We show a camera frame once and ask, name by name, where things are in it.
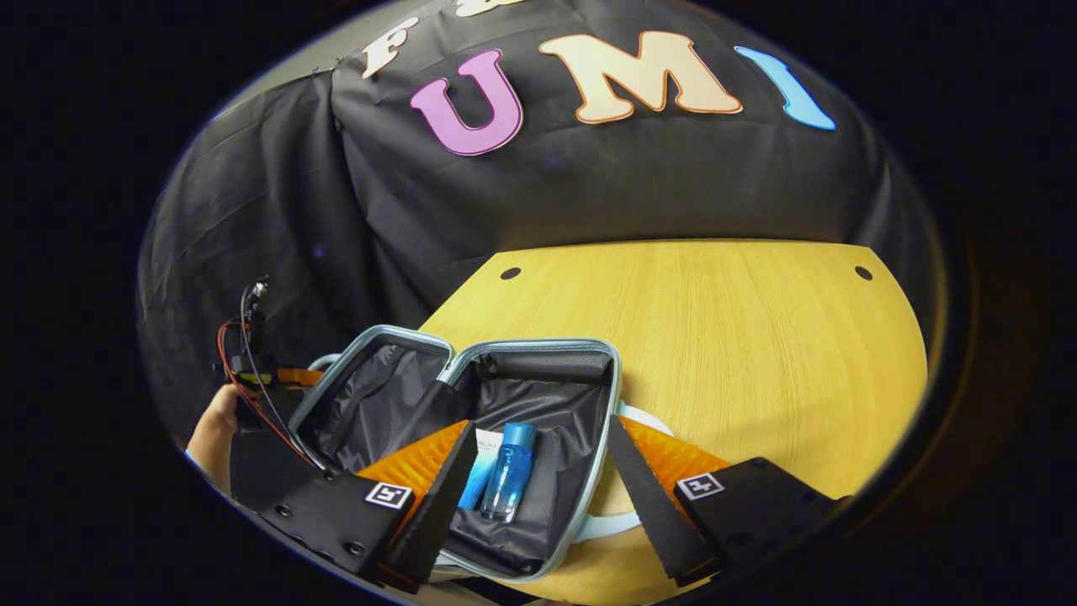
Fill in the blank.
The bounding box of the black backdrop cloth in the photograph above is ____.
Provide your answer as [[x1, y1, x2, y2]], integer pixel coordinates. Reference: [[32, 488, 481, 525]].
[[139, 0, 943, 447]]

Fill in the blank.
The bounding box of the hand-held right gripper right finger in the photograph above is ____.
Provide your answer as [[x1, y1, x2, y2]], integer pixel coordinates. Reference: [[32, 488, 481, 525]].
[[606, 414, 846, 588]]

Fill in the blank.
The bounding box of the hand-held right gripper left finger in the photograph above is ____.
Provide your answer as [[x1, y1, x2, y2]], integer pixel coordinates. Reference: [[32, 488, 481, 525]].
[[252, 418, 480, 594]]

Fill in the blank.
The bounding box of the blue translucent bottle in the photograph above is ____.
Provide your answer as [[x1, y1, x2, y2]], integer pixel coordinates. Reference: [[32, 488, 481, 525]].
[[480, 422, 538, 523]]

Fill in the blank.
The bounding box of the white and blue tube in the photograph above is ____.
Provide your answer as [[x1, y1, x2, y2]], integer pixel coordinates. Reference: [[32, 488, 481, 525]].
[[459, 428, 504, 511]]

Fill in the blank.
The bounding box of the light blue suitcase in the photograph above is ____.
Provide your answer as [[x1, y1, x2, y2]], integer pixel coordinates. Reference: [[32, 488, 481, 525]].
[[286, 324, 674, 586]]

